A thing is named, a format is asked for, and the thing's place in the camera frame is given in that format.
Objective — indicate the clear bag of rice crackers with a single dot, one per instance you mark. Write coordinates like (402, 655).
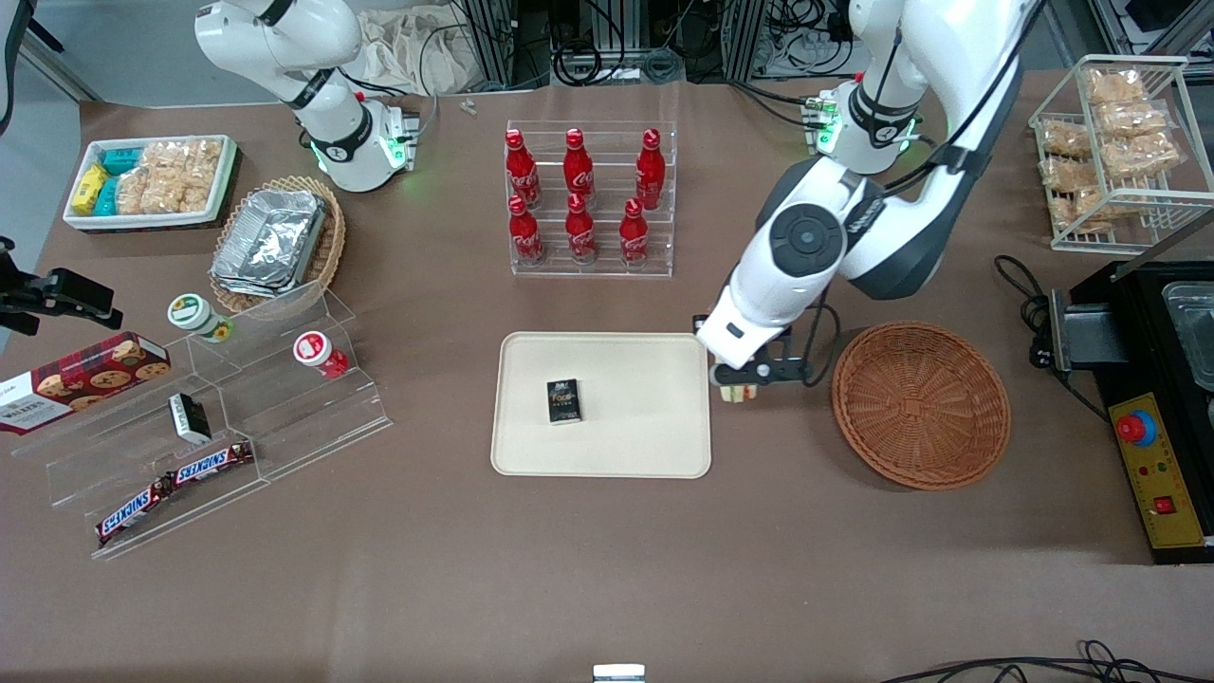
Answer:
(204, 161)
(166, 156)
(147, 193)

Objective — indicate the black machine housing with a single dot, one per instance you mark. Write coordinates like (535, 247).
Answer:
(1148, 341)

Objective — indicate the beige plastic tray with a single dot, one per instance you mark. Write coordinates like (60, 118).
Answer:
(635, 408)

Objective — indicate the small black white box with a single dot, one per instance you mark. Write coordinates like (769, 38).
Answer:
(190, 417)

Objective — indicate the red cola bottle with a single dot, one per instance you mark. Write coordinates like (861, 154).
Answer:
(580, 230)
(579, 169)
(651, 171)
(524, 232)
(634, 234)
(523, 171)

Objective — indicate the small black printed box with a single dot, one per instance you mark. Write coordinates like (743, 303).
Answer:
(563, 401)

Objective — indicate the oval light wicker basket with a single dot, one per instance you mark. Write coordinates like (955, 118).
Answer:
(332, 237)

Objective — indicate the white rectangular snack bin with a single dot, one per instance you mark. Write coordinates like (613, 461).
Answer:
(142, 220)

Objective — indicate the round brown wicker basket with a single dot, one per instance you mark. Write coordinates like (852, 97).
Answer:
(920, 408)

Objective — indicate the aluminium frame post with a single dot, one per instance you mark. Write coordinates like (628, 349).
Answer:
(744, 38)
(488, 43)

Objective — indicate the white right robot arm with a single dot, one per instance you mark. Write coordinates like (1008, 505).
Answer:
(341, 142)

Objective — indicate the clear plastic container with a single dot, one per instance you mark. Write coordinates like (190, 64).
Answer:
(1193, 332)

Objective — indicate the red lidded cup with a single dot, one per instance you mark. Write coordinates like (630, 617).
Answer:
(315, 350)

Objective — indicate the clear acrylic stepped shelf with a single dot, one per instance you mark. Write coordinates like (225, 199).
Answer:
(285, 417)

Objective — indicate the beige crumpled cloth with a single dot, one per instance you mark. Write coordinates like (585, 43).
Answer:
(408, 47)

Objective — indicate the red tartan cookie box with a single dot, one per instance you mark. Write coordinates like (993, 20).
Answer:
(85, 379)

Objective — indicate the aluminium foil container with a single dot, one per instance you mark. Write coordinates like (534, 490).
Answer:
(270, 242)

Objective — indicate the clear acrylic bottle rack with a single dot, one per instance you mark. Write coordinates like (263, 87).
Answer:
(607, 261)

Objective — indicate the teal snack pack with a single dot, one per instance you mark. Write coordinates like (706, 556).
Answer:
(106, 196)
(121, 160)

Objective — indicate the yellow snack pack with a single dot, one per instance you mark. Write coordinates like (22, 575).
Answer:
(89, 188)

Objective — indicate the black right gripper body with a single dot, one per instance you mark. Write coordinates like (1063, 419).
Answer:
(59, 288)

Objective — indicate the triangular layered sandwich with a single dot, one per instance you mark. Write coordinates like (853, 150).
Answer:
(728, 395)

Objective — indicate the bagged fried snack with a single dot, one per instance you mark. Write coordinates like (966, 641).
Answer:
(1064, 138)
(1131, 119)
(1068, 174)
(1114, 85)
(1081, 211)
(1143, 155)

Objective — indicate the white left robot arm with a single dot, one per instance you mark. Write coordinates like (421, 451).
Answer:
(806, 237)

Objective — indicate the snickers chocolate bar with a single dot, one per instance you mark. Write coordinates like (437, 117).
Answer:
(133, 512)
(213, 462)

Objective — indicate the green lidded cup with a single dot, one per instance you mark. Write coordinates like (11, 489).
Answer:
(194, 313)

